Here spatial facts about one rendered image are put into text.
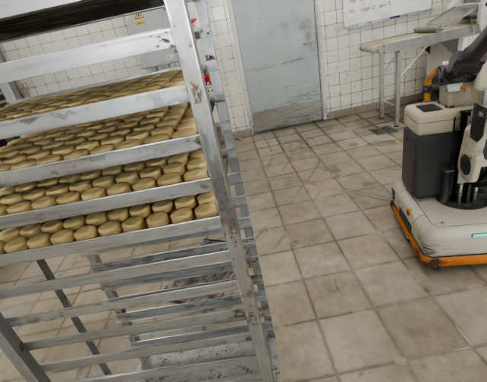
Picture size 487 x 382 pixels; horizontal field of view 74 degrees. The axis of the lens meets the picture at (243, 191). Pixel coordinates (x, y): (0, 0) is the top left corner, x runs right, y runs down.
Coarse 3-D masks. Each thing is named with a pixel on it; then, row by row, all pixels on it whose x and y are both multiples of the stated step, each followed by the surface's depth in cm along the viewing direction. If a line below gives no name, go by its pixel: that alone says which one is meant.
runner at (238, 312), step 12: (216, 312) 81; (228, 312) 81; (240, 312) 81; (132, 324) 82; (144, 324) 82; (156, 324) 82; (168, 324) 82; (180, 324) 82; (192, 324) 82; (72, 336) 83; (84, 336) 83; (96, 336) 83; (108, 336) 83; (120, 336) 83; (36, 348) 85
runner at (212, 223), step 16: (176, 224) 69; (192, 224) 69; (208, 224) 69; (80, 240) 70; (96, 240) 70; (112, 240) 70; (128, 240) 70; (144, 240) 70; (0, 256) 71; (16, 256) 71; (32, 256) 71; (48, 256) 72
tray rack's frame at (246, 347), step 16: (16, 96) 97; (96, 256) 125; (48, 272) 100; (64, 304) 105; (0, 320) 78; (0, 336) 78; (16, 336) 82; (16, 352) 81; (96, 352) 118; (176, 352) 149; (192, 352) 147; (208, 352) 146; (224, 352) 144; (240, 352) 143; (272, 352) 140; (32, 368) 85; (144, 368) 145; (224, 368) 138; (240, 368) 136; (256, 368) 135; (272, 368) 133
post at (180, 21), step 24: (168, 0) 48; (192, 48) 51; (192, 72) 52; (192, 96) 54; (216, 144) 58; (216, 168) 60; (216, 192) 62; (240, 240) 68; (240, 264) 70; (240, 288) 73; (264, 360) 85
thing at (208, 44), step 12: (204, 0) 88; (204, 12) 88; (204, 24) 89; (204, 48) 92; (216, 72) 95; (216, 84) 97; (228, 132) 103; (228, 144) 105; (240, 192) 113; (252, 228) 120; (252, 252) 125; (264, 288) 133
